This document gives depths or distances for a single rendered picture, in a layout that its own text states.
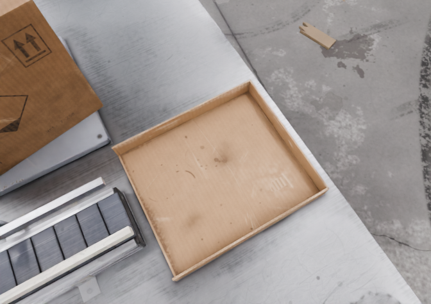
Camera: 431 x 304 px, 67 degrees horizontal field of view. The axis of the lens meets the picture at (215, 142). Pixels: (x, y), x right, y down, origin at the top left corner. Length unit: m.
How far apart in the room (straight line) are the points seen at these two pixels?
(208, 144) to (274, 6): 1.53
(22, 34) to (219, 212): 0.41
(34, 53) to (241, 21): 1.54
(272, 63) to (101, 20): 1.12
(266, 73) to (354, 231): 1.25
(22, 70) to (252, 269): 0.47
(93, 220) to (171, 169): 0.16
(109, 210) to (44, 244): 0.11
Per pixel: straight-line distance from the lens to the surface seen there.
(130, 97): 0.72
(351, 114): 1.73
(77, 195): 0.52
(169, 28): 0.82
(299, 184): 0.62
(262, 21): 1.99
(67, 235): 0.60
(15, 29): 0.52
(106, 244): 0.53
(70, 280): 0.59
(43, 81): 0.59
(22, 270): 0.62
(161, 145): 0.65
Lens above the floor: 1.42
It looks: 66 degrees down
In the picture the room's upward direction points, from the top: 4 degrees counter-clockwise
